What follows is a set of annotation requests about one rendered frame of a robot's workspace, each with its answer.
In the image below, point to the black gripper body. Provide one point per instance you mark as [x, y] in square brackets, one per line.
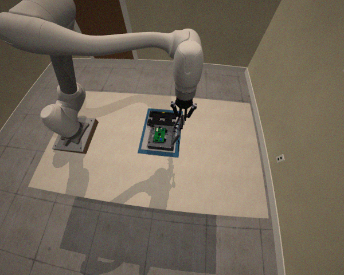
[179, 102]

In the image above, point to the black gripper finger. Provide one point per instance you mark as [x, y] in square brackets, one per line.
[176, 112]
[193, 107]

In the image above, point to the green circuit board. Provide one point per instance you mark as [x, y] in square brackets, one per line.
[159, 135]

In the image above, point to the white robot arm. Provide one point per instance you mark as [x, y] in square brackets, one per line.
[46, 27]

